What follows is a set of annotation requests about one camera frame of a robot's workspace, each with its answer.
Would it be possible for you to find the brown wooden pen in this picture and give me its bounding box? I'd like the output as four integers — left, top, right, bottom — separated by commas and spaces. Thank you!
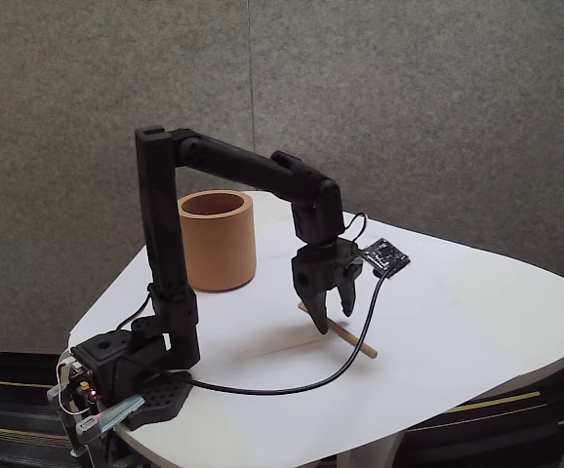
298, 300, 379, 361

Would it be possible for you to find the brown cylindrical pen holder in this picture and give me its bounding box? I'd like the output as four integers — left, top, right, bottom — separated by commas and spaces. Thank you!
177, 190, 257, 293

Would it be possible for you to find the grey metal table clamp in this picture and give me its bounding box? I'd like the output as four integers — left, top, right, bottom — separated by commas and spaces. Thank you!
74, 393, 145, 459

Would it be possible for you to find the motor controller board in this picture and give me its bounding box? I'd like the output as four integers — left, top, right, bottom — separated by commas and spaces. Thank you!
65, 366, 103, 407

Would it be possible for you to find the bare camera circuit board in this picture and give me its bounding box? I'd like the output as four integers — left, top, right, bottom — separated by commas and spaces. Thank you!
359, 237, 413, 281

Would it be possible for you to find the black camera cable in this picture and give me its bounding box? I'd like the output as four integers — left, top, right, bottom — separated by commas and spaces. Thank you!
183, 272, 386, 396

